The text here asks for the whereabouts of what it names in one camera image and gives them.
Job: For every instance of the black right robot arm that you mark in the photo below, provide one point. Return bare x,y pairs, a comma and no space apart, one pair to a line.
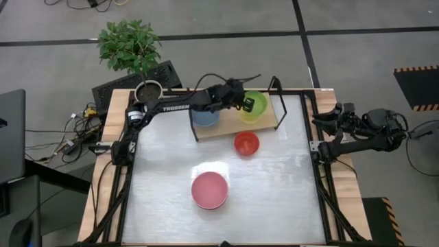
360,147

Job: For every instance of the black perforated panel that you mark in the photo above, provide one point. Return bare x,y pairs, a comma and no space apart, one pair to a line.
164,77

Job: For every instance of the black computer mouse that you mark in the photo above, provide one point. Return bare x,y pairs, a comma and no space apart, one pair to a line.
20,235

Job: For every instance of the dark desk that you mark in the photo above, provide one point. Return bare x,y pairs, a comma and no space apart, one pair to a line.
20,206

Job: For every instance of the yellow connector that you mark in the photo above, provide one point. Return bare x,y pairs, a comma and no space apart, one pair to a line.
90,112

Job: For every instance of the black mat with hazard stripes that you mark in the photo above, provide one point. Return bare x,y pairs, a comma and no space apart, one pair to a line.
418,87
375,223

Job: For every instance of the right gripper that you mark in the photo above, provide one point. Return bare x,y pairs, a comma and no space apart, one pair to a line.
350,123

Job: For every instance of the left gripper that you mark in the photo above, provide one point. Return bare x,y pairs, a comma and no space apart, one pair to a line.
229,96

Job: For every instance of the large pink bowl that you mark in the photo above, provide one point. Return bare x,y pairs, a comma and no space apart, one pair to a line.
209,190

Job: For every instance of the green leafy plant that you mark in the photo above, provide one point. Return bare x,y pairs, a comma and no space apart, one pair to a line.
128,46

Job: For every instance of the black aluminium table frame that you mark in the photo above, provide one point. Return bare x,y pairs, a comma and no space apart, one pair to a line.
324,209

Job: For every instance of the large blue bowl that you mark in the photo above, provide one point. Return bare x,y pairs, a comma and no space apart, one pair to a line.
205,118

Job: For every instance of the round grey stand base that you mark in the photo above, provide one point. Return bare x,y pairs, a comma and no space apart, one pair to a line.
423,132

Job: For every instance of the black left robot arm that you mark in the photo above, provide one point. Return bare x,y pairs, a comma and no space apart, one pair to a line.
175,103

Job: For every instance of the small yellow-green bowl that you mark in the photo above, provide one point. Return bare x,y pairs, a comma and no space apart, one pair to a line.
259,109

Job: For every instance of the wooden shelf with black frame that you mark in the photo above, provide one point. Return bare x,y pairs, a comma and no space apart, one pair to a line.
229,127

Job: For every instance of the black power adapter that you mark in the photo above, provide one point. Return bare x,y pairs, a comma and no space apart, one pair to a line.
72,147
92,2

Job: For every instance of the dark grey flat panel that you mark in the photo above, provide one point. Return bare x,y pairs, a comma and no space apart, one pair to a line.
12,137

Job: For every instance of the small red-orange bowl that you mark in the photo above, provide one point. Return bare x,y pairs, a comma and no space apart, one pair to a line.
246,143

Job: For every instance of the white plant pot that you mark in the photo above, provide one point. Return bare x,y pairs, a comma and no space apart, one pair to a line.
139,85

